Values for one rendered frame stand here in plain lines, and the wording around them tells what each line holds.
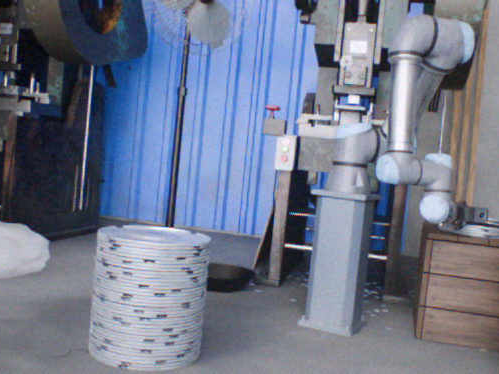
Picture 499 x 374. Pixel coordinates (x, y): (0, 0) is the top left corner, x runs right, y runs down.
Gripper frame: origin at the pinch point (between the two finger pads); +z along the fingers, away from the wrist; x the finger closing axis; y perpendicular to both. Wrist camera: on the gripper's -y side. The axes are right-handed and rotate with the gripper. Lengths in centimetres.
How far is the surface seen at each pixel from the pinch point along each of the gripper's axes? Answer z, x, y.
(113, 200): 103, 18, 260
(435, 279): -5.8, 21.4, 5.7
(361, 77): 39, -55, 60
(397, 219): 35.5, 3.6, 34.3
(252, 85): 126, -72, 174
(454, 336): -1.7, 38.5, -1.8
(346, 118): 34, -36, 62
